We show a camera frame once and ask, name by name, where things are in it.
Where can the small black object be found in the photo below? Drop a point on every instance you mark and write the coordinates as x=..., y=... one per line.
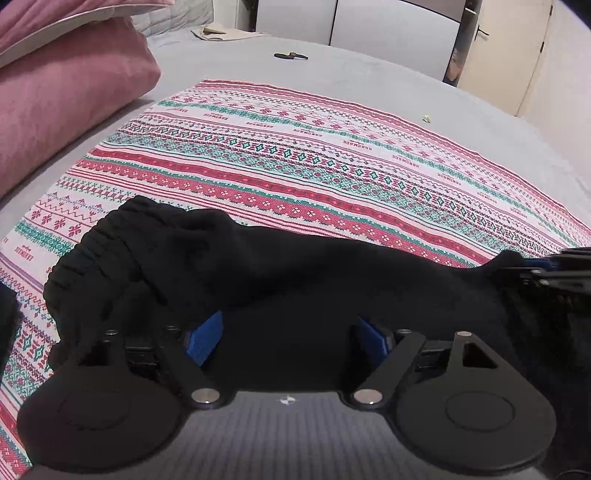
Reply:
x=290, y=56

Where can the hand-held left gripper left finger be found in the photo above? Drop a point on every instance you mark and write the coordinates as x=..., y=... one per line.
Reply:
x=204, y=339

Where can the white wardrobe door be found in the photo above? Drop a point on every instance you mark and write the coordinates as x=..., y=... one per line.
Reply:
x=369, y=27

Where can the white-edged pink pillow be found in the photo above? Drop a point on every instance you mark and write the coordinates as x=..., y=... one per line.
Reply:
x=55, y=23

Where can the patterned red green cloth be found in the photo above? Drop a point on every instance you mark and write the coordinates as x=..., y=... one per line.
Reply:
x=295, y=157

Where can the black pants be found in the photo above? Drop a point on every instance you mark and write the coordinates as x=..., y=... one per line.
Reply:
x=295, y=295

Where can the grey bed sheet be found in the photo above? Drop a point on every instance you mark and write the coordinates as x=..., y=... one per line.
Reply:
x=351, y=69

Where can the beige cloth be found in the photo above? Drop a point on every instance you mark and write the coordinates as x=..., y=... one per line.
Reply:
x=226, y=33

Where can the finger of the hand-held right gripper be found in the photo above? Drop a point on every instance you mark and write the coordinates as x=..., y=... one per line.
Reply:
x=540, y=266

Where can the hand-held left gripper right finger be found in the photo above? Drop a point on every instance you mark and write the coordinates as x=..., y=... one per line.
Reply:
x=373, y=338

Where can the cream door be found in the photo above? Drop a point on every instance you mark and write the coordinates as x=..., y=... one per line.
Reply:
x=512, y=50

